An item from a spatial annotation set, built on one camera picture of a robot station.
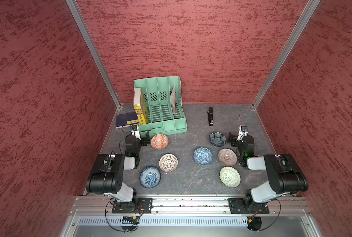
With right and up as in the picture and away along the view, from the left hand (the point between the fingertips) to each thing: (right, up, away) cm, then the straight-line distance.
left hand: (141, 134), depth 94 cm
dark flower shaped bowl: (+51, -4, +4) cm, 51 cm away
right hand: (+62, 0, +1) cm, 62 cm away
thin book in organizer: (+21, +24, +10) cm, 33 cm away
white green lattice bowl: (+54, -24, -11) cm, 60 cm away
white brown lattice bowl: (+18, -17, -6) cm, 26 cm away
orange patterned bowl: (+12, -6, +4) cm, 13 cm away
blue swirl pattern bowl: (+40, -13, -2) cm, 42 cm away
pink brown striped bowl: (+55, -14, -4) cm, 57 cm away
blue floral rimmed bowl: (+8, -24, -11) cm, 27 cm away
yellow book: (0, +13, -4) cm, 13 cm away
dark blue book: (-16, +9, +16) cm, 24 cm away
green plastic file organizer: (+13, +14, +21) cm, 28 cm away
